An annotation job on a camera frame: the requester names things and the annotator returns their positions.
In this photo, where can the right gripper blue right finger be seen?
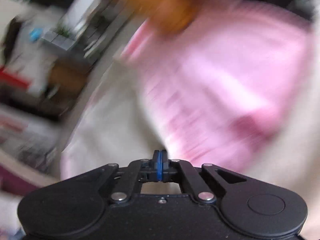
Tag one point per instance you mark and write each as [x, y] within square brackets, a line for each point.
[183, 181]

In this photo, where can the left grey tower speaker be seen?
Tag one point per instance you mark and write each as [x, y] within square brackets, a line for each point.
[56, 41]

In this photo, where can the dark animal figure on shelf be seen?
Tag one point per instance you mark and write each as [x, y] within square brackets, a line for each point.
[10, 38]

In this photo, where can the maroon banquet chair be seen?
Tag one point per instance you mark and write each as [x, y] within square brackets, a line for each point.
[20, 179]

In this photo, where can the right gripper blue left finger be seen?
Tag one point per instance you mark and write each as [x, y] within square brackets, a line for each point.
[135, 175]

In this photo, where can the blue desk globe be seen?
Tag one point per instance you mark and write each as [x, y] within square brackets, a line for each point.
[35, 34]

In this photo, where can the brown wooden cabinet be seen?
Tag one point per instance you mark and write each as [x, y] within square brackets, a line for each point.
[68, 78]

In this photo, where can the pink dog-print towel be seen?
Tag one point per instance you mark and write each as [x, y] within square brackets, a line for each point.
[219, 91]

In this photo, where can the red door couplet banner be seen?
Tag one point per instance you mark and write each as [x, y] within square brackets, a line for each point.
[13, 80]

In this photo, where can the green potted plant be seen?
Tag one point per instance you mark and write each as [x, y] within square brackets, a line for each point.
[62, 30]

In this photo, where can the beige garment with navy trim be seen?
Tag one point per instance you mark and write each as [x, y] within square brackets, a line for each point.
[108, 124]

